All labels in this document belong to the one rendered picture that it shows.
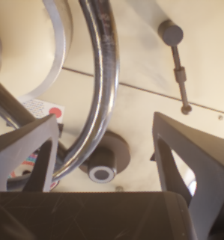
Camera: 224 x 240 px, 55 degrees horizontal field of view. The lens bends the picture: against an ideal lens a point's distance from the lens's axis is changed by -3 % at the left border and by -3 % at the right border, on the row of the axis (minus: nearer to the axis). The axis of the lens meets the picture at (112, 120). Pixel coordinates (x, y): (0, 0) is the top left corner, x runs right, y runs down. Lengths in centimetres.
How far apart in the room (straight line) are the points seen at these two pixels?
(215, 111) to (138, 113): 18
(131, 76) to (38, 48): 21
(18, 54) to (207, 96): 39
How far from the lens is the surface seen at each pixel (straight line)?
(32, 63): 34
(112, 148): 54
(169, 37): 40
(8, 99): 27
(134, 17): 43
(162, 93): 49
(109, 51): 19
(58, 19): 33
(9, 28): 33
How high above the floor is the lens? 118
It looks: 33 degrees up
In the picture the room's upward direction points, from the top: 160 degrees counter-clockwise
